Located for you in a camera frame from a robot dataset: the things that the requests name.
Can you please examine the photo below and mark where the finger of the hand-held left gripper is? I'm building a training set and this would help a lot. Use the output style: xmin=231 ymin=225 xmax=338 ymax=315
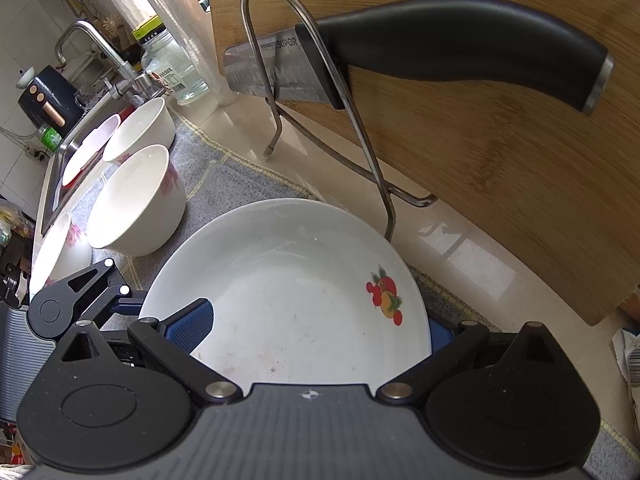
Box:
xmin=59 ymin=259 xmax=145 ymax=333

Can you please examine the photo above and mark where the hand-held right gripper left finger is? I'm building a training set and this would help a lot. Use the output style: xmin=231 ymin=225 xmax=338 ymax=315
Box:
xmin=60 ymin=298 xmax=243 ymax=407

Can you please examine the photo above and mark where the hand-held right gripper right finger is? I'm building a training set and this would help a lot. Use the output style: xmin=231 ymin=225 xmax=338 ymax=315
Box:
xmin=375 ymin=316 xmax=557 ymax=403

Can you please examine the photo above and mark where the white bowl pink flower print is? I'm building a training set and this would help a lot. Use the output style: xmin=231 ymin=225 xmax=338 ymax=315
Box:
xmin=102 ymin=97 xmax=177 ymax=167
xmin=86 ymin=144 xmax=187 ymax=257
xmin=29 ymin=212 xmax=94 ymax=303

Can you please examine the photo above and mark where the white plate fruit print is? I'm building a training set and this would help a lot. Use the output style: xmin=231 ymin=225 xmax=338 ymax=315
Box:
xmin=139 ymin=198 xmax=432 ymax=386

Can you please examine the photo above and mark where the steel sink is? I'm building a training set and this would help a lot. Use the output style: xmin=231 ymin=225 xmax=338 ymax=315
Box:
xmin=40 ymin=105 xmax=151 ymax=236

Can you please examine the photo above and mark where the grey teal dish mat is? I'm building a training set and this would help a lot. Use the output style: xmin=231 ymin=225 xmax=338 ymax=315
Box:
xmin=65 ymin=110 xmax=640 ymax=480

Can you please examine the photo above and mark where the pink basin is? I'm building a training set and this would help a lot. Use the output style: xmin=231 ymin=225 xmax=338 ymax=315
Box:
xmin=61 ymin=114 xmax=122 ymax=188

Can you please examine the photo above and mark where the bamboo cutting board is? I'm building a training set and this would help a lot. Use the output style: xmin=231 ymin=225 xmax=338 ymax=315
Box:
xmin=204 ymin=0 xmax=640 ymax=327

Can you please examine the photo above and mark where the small green lid container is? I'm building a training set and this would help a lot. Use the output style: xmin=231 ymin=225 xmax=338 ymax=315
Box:
xmin=36 ymin=124 xmax=63 ymax=152

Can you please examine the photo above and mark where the large white food packet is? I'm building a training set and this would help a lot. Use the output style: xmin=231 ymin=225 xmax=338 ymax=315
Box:
xmin=611 ymin=327 xmax=640 ymax=398

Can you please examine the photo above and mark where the metal faucet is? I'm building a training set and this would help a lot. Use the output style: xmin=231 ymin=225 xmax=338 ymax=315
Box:
xmin=54 ymin=20 xmax=168 ymax=106

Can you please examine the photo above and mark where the dark blue air fryer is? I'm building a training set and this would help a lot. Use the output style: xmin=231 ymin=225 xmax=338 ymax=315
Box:
xmin=17 ymin=65 xmax=83 ymax=129

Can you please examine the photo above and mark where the glass jar yellow lid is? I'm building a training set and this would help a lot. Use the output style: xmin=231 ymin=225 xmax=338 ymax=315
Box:
xmin=131 ymin=16 xmax=210 ymax=106

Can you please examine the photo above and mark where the tall cling film roll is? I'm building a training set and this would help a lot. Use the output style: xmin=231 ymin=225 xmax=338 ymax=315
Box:
xmin=120 ymin=0 xmax=238 ymax=107

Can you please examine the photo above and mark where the short cling film roll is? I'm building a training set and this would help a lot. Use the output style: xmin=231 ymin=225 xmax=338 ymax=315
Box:
xmin=105 ymin=0 xmax=163 ymax=28

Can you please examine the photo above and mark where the metal wire rack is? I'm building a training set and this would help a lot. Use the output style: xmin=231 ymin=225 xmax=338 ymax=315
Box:
xmin=240 ymin=0 xmax=438 ymax=243

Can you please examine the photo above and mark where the black handled kitchen knife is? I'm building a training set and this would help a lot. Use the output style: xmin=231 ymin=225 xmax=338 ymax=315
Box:
xmin=222 ymin=0 xmax=615 ymax=115

